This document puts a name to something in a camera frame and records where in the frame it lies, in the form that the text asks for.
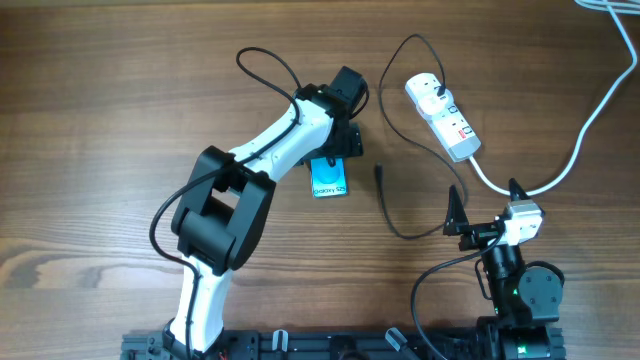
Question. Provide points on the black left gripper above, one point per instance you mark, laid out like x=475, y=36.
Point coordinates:
x=350, y=144

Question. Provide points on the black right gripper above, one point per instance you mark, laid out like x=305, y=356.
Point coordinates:
x=477, y=234

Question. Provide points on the blue-screen Galaxy S25 smartphone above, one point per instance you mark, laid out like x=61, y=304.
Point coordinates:
x=328, y=179

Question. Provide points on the white power strip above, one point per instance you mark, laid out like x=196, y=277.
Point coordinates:
x=449, y=126

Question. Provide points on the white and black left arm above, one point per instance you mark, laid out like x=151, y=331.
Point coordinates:
x=222, y=210

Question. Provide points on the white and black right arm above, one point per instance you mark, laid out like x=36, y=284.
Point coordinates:
x=525, y=296

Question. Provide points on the white USB charger plug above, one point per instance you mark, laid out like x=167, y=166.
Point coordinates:
x=431, y=103

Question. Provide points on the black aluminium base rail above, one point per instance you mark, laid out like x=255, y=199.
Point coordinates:
x=345, y=345

